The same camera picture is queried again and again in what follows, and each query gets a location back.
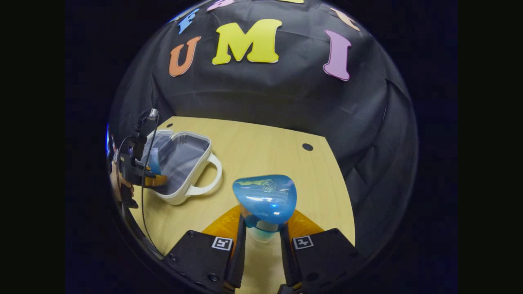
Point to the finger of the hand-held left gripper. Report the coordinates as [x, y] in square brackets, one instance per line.
[157, 181]

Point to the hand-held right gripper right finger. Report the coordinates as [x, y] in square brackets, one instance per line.
[286, 261]

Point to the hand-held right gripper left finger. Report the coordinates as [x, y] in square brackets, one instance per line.
[239, 261]

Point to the white suitcase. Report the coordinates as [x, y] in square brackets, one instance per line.
[184, 159]

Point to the blue capped clear bottle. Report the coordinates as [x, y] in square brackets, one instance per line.
[265, 200]

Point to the computer monitor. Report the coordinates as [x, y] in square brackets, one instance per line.
[108, 141]

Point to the black backdrop cloth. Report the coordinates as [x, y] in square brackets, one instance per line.
[265, 98]

